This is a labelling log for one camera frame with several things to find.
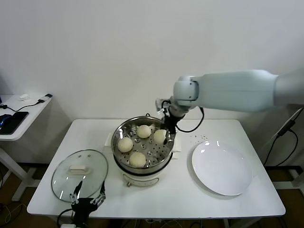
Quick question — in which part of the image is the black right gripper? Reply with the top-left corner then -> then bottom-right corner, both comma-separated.
160,114 -> 183,145

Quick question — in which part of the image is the white side table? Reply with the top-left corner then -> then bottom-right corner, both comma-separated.
0,94 -> 53,202

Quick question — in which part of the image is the stainless steel steamer pot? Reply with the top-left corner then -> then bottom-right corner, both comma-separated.
104,115 -> 183,175

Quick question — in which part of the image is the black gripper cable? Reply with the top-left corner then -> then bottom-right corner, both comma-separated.
58,209 -> 74,225
175,106 -> 205,133

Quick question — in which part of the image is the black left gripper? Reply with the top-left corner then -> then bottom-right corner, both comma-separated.
69,180 -> 106,223

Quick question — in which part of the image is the black thin cable with plug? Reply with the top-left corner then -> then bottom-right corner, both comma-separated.
0,99 -> 46,112

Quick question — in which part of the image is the black power adapter with cable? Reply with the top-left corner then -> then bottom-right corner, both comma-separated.
263,118 -> 299,168

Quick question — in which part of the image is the white round plate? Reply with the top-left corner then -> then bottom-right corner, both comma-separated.
191,141 -> 253,197

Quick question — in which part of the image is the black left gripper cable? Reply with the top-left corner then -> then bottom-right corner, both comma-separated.
58,209 -> 74,225

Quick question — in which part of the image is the black phone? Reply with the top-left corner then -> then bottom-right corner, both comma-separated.
0,111 -> 29,136

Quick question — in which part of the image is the white hanging cable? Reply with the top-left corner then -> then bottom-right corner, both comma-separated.
261,110 -> 302,148

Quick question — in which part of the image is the glass lid with cream handle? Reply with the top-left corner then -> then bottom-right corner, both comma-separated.
51,149 -> 109,203

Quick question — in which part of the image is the white electric cooker base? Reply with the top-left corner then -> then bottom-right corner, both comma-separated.
102,145 -> 181,188

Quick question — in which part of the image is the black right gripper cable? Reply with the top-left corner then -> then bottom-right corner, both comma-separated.
175,106 -> 205,133

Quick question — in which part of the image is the white steamed baozi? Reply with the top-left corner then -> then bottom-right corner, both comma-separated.
117,137 -> 134,153
136,125 -> 152,139
153,129 -> 167,144
129,152 -> 147,168

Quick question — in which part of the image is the blue computer mouse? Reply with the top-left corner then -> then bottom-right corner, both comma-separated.
0,114 -> 12,128

